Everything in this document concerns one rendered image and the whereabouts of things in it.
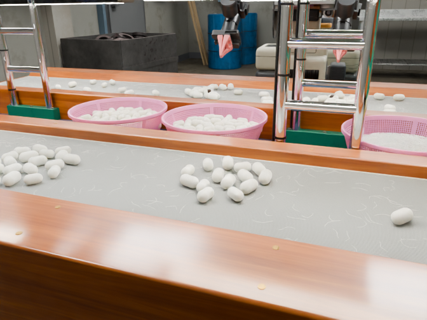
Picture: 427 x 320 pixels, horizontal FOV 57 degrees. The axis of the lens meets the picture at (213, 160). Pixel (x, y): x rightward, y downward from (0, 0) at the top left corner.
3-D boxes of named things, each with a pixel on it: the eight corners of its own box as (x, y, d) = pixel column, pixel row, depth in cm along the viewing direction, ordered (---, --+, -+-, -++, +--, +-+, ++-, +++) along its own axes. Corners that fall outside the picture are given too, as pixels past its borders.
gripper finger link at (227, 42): (225, 49, 138) (230, 30, 142) (206, 49, 140) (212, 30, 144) (228, 63, 144) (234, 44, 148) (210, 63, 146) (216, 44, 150)
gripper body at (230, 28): (237, 33, 141) (241, 19, 144) (210, 33, 144) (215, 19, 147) (240, 46, 146) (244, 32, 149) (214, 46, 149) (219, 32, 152)
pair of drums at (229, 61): (258, 60, 756) (260, 11, 723) (246, 70, 649) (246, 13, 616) (222, 60, 776) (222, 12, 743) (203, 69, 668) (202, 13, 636)
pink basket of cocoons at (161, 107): (108, 123, 127) (105, 94, 124) (183, 131, 119) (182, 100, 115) (51, 150, 104) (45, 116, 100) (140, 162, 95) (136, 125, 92)
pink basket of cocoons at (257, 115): (168, 136, 114) (166, 103, 111) (258, 134, 115) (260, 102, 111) (158, 172, 90) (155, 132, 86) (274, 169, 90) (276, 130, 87)
